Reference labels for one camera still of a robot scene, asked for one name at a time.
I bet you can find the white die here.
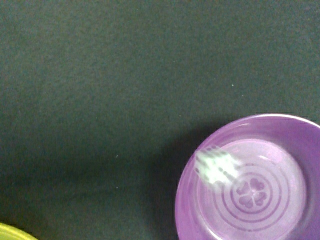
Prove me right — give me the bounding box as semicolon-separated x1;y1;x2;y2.
194;146;242;192

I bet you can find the yellow plastic plate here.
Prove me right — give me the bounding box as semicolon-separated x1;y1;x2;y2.
0;223;38;240

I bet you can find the purple plastic bowl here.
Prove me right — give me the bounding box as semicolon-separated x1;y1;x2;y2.
175;113;320;240

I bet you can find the black tablecloth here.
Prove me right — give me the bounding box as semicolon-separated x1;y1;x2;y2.
0;0;320;240

